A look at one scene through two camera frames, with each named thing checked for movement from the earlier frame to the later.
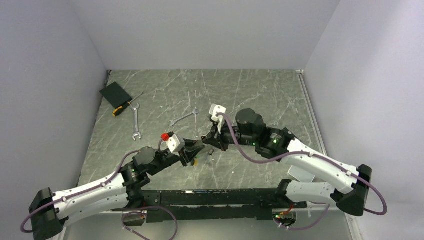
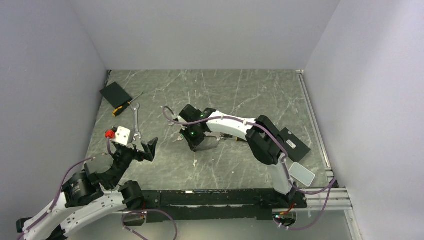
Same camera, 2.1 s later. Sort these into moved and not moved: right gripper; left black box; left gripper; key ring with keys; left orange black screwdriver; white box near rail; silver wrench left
Moved: left gripper; key ring with keys; right gripper
Not moved: left black box; white box near rail; left orange black screwdriver; silver wrench left
